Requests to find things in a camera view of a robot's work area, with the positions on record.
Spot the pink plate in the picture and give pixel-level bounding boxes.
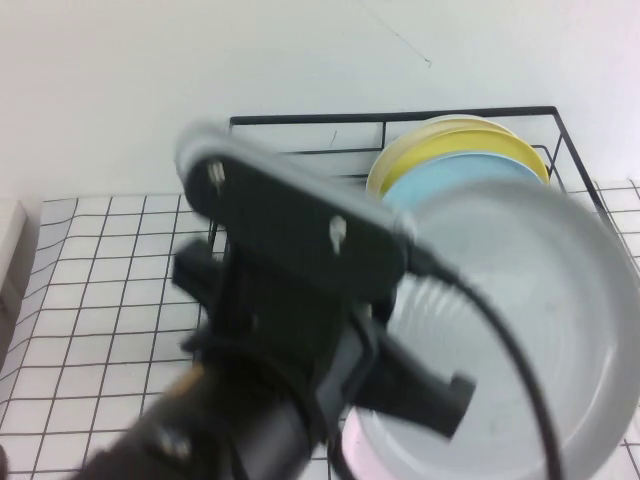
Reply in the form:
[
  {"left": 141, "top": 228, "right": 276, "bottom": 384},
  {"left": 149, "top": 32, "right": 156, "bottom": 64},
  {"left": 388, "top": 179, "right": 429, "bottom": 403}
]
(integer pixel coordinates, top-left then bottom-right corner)
[{"left": 341, "top": 408, "right": 384, "bottom": 480}]

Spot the cream plate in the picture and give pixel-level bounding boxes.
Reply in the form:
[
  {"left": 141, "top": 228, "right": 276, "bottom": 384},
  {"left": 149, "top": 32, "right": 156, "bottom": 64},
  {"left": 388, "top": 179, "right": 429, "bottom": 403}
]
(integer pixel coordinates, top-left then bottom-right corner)
[{"left": 365, "top": 113, "right": 517, "bottom": 195}]

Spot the grey plate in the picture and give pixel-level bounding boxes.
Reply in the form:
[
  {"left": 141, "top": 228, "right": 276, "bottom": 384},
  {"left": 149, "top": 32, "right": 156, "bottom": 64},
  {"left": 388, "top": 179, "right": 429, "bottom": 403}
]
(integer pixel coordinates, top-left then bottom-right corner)
[{"left": 343, "top": 178, "right": 640, "bottom": 480}]

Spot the grey box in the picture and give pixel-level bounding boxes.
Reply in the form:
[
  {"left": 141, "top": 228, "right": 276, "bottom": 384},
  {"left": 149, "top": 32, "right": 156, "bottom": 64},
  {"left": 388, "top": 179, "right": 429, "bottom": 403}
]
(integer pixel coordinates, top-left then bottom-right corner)
[{"left": 0, "top": 198, "right": 42, "bottom": 374}]

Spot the black wire dish rack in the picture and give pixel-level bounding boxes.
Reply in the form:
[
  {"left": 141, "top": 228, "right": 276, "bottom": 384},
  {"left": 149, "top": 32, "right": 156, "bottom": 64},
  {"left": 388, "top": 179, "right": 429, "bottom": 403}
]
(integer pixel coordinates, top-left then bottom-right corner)
[{"left": 208, "top": 104, "right": 640, "bottom": 281}]

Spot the light blue plate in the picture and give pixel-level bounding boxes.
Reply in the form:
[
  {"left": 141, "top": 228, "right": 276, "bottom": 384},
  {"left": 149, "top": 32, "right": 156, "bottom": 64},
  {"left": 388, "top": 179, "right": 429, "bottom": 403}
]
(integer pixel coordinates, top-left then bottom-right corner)
[{"left": 381, "top": 151, "right": 549, "bottom": 207}]

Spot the yellow plate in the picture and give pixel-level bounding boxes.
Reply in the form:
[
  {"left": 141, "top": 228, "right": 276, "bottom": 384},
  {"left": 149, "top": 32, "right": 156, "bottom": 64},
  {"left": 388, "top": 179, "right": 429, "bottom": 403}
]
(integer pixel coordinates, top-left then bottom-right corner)
[{"left": 374, "top": 128, "right": 549, "bottom": 200}]

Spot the black camera cable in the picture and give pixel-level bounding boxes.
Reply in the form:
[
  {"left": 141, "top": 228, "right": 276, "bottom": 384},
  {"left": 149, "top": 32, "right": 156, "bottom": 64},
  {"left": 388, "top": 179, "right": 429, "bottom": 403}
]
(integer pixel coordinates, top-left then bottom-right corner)
[{"left": 405, "top": 245, "right": 565, "bottom": 480}]

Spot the white black-grid tablecloth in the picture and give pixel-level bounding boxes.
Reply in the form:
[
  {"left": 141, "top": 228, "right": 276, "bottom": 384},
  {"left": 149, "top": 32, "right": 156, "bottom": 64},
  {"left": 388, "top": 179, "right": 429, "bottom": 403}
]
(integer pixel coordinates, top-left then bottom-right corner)
[{"left": 0, "top": 180, "right": 640, "bottom": 480}]

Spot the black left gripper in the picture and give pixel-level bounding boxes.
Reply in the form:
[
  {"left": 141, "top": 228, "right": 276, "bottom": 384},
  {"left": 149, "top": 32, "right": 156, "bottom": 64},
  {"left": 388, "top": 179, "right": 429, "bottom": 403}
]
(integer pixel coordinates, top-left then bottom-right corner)
[{"left": 171, "top": 238, "right": 477, "bottom": 444}]

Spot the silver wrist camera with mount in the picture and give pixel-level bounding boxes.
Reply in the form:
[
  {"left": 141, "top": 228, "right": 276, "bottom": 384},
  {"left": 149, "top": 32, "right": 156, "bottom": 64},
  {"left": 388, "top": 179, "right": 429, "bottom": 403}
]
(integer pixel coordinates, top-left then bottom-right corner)
[{"left": 173, "top": 116, "right": 420, "bottom": 307}]

